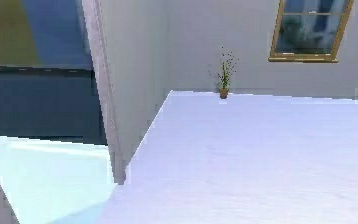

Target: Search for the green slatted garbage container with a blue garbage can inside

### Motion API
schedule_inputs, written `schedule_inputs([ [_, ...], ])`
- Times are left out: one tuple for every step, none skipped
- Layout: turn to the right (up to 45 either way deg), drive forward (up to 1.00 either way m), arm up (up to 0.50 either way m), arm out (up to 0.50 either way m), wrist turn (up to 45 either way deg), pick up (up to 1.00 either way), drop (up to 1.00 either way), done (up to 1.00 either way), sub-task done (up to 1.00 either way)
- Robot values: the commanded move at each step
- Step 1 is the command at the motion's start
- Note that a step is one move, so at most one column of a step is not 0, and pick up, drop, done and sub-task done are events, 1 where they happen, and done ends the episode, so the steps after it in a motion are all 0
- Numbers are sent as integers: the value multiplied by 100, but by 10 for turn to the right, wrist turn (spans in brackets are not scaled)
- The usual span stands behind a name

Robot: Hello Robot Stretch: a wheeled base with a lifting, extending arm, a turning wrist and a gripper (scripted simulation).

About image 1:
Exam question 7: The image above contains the green potted house plant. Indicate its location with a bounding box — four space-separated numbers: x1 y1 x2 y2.
209 46 239 100

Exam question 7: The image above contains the large glass window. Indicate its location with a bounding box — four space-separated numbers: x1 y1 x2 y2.
0 0 108 146

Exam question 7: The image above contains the wooden framed window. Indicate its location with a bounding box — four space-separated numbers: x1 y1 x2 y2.
267 0 355 64

